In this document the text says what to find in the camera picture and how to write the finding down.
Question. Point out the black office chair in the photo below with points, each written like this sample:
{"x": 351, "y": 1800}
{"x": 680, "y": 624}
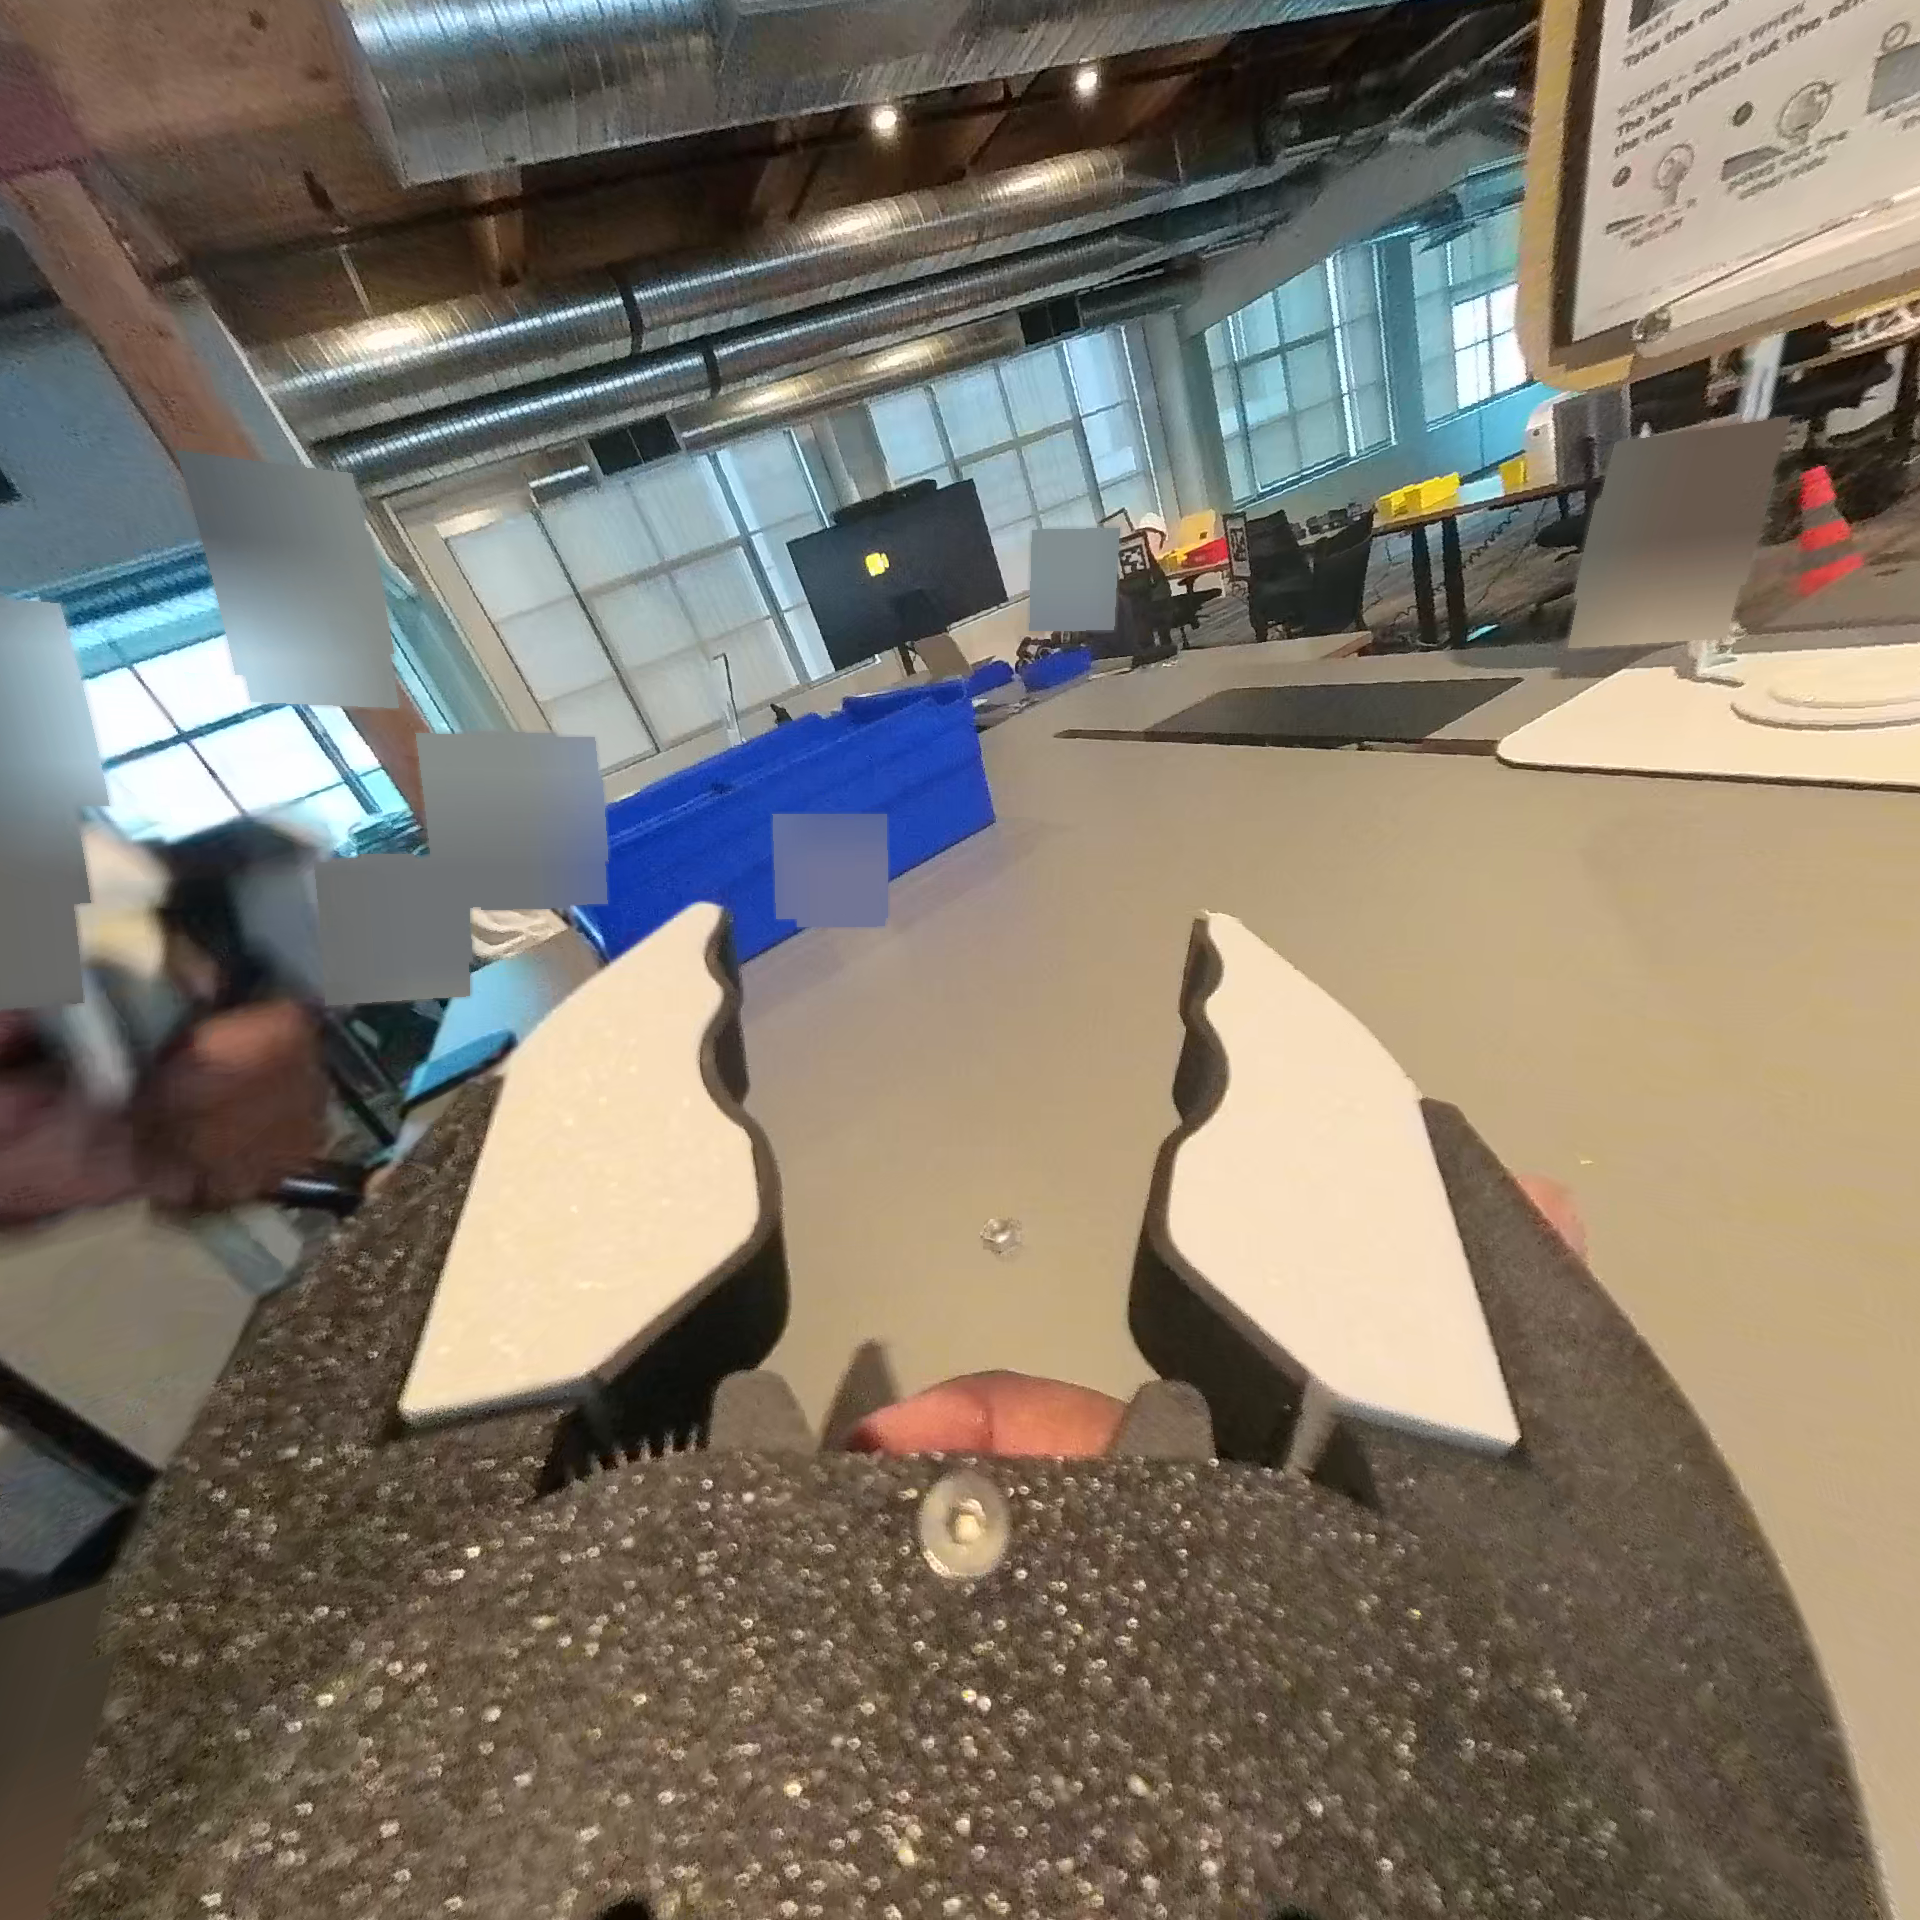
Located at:
{"x": 1306, "y": 580}
{"x": 1161, "y": 615}

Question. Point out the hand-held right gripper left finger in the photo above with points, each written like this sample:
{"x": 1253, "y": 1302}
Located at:
{"x": 599, "y": 1172}

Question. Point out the black television screen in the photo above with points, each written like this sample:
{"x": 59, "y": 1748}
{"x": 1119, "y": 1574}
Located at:
{"x": 900, "y": 580}

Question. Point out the wooden tablet stand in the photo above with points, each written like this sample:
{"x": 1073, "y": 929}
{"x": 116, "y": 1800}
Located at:
{"x": 943, "y": 656}

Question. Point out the silver ventilation duct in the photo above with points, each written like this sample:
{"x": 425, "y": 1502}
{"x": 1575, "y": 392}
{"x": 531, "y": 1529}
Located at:
{"x": 751, "y": 271}
{"x": 599, "y": 61}
{"x": 599, "y": 398}

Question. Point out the person's right hand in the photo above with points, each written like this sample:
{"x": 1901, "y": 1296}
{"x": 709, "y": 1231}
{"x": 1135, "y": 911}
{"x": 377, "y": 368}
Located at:
{"x": 991, "y": 1417}

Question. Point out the person's left forearm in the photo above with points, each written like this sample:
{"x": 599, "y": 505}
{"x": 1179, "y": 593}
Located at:
{"x": 59, "y": 1141}

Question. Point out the white clip bar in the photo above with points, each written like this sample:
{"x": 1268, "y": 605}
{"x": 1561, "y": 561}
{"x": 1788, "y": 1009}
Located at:
{"x": 1799, "y": 254}

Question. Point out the silver nut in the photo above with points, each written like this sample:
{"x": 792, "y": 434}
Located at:
{"x": 1002, "y": 1237}

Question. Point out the white base board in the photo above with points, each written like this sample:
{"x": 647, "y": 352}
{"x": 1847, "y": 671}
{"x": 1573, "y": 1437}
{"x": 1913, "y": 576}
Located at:
{"x": 1621, "y": 734}

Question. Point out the person's left hand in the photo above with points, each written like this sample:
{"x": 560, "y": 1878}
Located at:
{"x": 224, "y": 1102}

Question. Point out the fiducial tag board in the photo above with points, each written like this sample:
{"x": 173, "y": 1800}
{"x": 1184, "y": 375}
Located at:
{"x": 1141, "y": 557}
{"x": 1236, "y": 543}

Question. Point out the yellow storage bin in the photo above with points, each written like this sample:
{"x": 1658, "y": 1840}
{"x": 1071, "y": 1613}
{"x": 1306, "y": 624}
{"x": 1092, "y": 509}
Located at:
{"x": 1195, "y": 533}
{"x": 1421, "y": 494}

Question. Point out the clear acrylic stand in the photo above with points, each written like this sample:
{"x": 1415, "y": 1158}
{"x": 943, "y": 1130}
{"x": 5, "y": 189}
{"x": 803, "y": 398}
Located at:
{"x": 1829, "y": 694}

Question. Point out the orange traffic cone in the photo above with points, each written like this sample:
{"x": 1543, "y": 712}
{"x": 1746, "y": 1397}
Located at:
{"x": 1827, "y": 540}

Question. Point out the large blue storage bin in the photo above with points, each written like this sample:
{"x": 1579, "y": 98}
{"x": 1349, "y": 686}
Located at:
{"x": 810, "y": 781}

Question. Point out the printed instruction sheet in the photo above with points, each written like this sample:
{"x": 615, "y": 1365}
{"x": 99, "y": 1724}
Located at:
{"x": 1724, "y": 150}

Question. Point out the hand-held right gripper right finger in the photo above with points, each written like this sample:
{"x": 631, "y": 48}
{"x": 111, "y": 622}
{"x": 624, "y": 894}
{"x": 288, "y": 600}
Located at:
{"x": 1319, "y": 1215}

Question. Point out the wooden clipboard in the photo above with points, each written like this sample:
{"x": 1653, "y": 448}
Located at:
{"x": 1545, "y": 224}

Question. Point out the small blue bin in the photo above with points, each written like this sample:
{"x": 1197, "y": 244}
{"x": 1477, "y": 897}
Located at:
{"x": 1058, "y": 668}
{"x": 991, "y": 678}

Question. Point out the black table mat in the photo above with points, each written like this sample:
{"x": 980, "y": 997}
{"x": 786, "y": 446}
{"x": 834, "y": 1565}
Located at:
{"x": 1335, "y": 710}

